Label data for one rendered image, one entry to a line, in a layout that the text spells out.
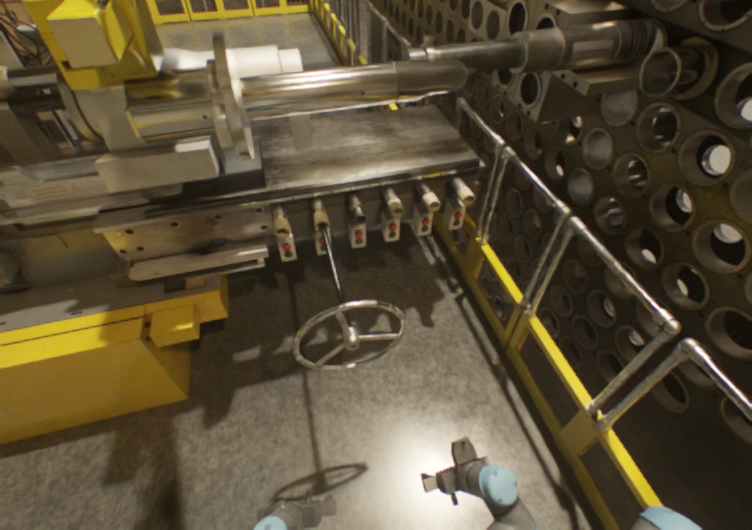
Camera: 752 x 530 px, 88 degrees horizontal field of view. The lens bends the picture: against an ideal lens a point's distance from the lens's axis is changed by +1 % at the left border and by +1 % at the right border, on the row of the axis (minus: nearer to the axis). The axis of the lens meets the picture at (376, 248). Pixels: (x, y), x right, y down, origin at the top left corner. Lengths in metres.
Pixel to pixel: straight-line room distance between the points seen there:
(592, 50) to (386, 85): 1.11
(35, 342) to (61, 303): 0.19
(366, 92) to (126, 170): 0.93
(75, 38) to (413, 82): 0.92
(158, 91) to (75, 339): 1.14
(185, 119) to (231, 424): 1.48
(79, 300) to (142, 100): 1.12
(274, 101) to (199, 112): 0.23
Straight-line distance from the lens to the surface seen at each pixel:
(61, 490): 2.48
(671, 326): 1.46
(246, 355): 2.40
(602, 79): 2.30
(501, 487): 1.03
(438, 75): 1.49
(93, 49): 1.14
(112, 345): 1.97
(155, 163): 1.70
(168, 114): 1.37
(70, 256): 2.19
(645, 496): 1.90
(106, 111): 1.74
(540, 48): 2.06
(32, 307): 2.30
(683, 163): 2.41
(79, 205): 2.01
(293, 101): 1.37
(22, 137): 2.27
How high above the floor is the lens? 2.00
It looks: 45 degrees down
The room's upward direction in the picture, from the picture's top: straight up
